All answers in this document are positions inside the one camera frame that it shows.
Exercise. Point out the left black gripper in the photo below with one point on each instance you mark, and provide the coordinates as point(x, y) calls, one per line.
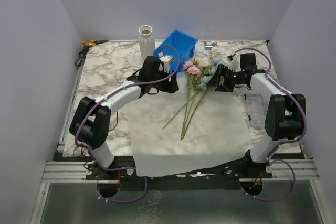
point(170, 86)

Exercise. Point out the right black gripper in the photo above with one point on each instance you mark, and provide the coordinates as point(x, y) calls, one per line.
point(226, 77)

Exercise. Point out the blue flower stem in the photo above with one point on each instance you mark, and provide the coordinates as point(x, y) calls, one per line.
point(215, 61)

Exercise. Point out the cream rose stem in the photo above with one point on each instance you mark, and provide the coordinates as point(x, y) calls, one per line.
point(205, 67)

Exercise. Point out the pink rose stem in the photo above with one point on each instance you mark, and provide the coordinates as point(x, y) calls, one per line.
point(193, 87)

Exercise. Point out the blue plastic bin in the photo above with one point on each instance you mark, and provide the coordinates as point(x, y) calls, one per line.
point(183, 43)

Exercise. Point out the white ribbed ceramic vase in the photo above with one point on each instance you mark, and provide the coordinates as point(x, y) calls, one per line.
point(146, 41)

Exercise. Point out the white wrapping paper sheet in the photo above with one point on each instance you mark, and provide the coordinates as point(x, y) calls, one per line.
point(167, 139)

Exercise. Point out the brown ribbon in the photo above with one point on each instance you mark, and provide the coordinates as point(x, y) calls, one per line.
point(81, 151)

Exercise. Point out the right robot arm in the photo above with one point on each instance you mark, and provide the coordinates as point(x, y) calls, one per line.
point(285, 121)

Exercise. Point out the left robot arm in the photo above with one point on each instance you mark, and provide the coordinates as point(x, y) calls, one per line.
point(90, 124)

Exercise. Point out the small white cylinder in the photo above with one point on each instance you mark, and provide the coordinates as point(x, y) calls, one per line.
point(215, 51)

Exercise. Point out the clear plastic organizer box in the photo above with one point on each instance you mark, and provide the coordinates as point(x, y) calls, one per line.
point(256, 109)

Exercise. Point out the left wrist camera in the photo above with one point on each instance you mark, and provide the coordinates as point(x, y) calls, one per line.
point(166, 61)

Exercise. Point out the metal bracket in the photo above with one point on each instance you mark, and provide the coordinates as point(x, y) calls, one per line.
point(209, 45)

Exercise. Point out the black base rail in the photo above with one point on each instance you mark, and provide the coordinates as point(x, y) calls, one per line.
point(230, 176)

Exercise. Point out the yellow handled pliers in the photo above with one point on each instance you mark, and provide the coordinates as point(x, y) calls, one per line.
point(92, 43)

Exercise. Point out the aluminium frame rail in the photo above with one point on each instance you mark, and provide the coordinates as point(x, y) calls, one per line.
point(65, 172)

